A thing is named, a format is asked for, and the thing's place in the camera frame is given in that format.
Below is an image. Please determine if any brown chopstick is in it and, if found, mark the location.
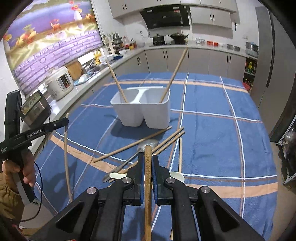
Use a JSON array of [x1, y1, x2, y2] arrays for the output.
[[108, 130, 185, 183], [116, 126, 184, 174]]

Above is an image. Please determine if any black wok on stove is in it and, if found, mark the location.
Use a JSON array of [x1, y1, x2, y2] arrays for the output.
[[170, 33, 188, 45]]

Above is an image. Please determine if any cream plastic rice spoon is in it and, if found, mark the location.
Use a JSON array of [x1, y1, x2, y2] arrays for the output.
[[109, 172, 185, 183]]

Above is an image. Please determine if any light bamboo chopstick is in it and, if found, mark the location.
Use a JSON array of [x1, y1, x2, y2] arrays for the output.
[[64, 124, 73, 202], [105, 58, 128, 103]]

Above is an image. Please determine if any blue plaid tablecloth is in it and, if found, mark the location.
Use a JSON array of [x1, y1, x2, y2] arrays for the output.
[[36, 73, 278, 240]]

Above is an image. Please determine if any person's left hand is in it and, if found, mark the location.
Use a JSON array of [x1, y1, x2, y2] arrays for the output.
[[2, 149, 36, 193]]

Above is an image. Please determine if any white two-compartment utensil holder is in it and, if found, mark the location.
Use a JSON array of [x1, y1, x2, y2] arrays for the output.
[[110, 86, 171, 129]]

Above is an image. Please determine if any silver toaster oven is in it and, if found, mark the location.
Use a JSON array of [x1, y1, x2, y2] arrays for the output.
[[20, 90, 51, 128]]

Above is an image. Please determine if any wooden cutting board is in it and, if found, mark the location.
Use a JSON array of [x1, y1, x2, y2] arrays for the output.
[[65, 60, 83, 81]]

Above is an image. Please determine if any grey refrigerator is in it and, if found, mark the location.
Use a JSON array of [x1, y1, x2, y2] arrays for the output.
[[251, 6, 295, 143]]

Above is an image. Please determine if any bamboo chopstick curved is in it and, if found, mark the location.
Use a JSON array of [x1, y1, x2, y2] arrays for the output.
[[159, 48, 188, 103]]

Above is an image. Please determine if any black cooking pot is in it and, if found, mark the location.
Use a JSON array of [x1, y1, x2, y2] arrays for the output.
[[152, 34, 166, 46]]

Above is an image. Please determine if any white rice cooker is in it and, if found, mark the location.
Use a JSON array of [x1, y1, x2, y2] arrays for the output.
[[45, 66, 74, 101]]

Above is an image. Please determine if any black power cable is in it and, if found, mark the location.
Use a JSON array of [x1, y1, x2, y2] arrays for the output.
[[21, 161, 43, 222]]

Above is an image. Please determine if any black range hood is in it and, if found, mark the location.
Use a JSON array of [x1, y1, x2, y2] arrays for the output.
[[140, 4, 190, 30]]

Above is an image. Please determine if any bamboo chopstick long diagonal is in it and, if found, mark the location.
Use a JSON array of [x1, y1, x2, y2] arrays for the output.
[[93, 126, 172, 163]]

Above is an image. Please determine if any scenic window blind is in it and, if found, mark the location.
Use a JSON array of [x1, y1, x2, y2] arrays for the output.
[[3, 1, 103, 96]]

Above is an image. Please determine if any metal spoon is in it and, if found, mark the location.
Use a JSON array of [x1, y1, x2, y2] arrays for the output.
[[102, 138, 159, 183]]

